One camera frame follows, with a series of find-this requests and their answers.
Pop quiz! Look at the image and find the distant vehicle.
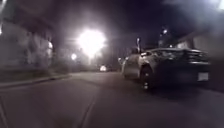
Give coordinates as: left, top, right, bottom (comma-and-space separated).
99, 64, 109, 73

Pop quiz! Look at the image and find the building with pale wall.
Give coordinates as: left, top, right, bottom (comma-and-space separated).
173, 30, 224, 62

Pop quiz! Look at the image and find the street lamp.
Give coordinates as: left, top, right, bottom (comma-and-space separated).
77, 28, 107, 66

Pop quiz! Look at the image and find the dark asphalt road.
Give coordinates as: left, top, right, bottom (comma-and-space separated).
0, 70, 224, 128

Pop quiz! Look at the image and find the kerb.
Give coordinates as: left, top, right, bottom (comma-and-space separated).
0, 73, 73, 90

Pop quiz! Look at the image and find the pale car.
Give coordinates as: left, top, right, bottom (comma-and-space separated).
120, 47, 212, 91

